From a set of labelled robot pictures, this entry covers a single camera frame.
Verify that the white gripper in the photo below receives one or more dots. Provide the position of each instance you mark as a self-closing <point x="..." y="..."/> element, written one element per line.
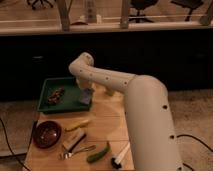
<point x="83" y="83"/>

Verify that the blue sponge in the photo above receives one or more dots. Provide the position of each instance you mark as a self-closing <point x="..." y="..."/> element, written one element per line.
<point x="86" y="96"/>

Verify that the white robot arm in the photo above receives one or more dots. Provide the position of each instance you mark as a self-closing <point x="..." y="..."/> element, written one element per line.
<point x="149" y="120"/>

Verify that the green plastic tray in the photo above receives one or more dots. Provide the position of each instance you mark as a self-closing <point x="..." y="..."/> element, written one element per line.
<point x="68" y="102"/>

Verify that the orange apple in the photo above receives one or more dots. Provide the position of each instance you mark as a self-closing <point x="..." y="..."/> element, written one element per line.
<point x="109" y="91"/>

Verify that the brown food pile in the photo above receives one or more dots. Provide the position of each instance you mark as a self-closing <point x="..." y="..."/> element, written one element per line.
<point x="54" y="98"/>

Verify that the yellow banana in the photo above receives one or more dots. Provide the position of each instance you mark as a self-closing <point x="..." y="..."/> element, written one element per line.
<point x="76" y="125"/>

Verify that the wooden block brush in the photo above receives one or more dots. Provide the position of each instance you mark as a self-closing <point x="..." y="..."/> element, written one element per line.
<point x="72" y="140"/>

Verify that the dark red bowl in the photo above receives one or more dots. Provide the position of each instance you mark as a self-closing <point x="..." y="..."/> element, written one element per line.
<point x="47" y="134"/>

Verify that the green cucumber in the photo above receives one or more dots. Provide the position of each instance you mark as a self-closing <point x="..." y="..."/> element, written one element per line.
<point x="99" y="155"/>

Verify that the white dish brush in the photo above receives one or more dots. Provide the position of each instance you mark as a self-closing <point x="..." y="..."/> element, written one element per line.
<point x="116" y="161"/>

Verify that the black office chair left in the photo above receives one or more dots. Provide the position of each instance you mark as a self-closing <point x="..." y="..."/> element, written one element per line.
<point x="35" y="4"/>

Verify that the black office chair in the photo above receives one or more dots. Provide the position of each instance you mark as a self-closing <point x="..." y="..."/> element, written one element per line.
<point x="190" y="4"/>
<point x="35" y="4"/>
<point x="139" y="6"/>

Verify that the black office chair right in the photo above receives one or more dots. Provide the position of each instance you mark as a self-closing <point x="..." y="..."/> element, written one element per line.
<point x="190" y="4"/>

